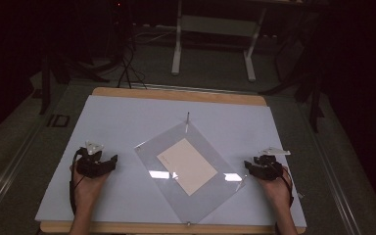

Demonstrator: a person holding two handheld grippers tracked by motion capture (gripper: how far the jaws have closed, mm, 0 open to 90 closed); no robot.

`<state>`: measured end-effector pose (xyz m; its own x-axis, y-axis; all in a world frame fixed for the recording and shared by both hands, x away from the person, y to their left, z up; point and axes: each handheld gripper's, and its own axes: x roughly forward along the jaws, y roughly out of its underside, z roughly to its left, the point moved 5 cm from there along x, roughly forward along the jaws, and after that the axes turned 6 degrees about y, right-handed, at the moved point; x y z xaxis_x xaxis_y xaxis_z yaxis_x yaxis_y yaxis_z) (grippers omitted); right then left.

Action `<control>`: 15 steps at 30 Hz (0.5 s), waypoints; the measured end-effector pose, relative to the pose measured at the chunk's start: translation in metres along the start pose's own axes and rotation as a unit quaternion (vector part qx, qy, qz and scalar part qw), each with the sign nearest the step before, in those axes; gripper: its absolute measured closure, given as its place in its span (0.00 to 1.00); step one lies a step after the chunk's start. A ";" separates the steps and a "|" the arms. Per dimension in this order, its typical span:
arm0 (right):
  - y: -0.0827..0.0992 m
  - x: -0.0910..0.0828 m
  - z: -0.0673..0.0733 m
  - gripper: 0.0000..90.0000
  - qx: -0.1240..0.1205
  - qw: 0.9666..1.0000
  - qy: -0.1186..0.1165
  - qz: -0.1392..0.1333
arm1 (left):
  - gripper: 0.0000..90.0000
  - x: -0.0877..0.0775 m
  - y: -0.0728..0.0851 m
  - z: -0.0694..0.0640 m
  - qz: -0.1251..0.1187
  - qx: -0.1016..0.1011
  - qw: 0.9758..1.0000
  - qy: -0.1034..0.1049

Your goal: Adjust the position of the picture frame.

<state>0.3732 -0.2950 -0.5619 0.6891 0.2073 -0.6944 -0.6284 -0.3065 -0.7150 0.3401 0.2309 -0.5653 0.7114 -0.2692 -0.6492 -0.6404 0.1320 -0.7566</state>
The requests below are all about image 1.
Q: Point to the white table cover board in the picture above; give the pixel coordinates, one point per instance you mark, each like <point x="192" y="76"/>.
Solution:
<point x="127" y="114"/>

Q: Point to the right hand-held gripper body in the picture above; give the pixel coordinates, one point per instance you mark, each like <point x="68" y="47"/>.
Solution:
<point x="269" y="168"/>

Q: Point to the clear acrylic photo frame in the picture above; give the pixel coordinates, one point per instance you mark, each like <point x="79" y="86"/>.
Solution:
<point x="163" y="150"/>

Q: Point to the black floor plate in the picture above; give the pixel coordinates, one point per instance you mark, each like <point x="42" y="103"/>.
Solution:
<point x="58" y="120"/>

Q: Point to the metal floor rail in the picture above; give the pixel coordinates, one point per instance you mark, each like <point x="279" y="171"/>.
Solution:
<point x="9" y="169"/>
<point x="333" y="176"/>

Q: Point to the photo print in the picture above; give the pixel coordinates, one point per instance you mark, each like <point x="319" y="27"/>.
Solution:
<point x="187" y="166"/>

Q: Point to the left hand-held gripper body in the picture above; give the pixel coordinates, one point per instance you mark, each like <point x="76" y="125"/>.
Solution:
<point x="89" y="166"/>

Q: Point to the small white clip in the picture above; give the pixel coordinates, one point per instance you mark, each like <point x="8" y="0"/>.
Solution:
<point x="300" y="195"/>

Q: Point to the person's left hand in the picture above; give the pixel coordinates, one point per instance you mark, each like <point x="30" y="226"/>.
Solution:
<point x="89" y="189"/>

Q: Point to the black tripod stand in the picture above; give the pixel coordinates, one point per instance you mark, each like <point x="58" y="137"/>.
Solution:
<point x="310" y="81"/>

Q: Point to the white metal desk frame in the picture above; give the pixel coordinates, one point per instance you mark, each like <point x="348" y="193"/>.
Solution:
<point x="213" y="26"/>

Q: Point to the person's right hand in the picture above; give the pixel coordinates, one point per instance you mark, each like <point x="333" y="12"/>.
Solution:
<point x="275" y="191"/>

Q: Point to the metal frame stand pin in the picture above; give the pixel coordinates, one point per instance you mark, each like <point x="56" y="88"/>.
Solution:
<point x="240" y="186"/>
<point x="187" y="122"/>

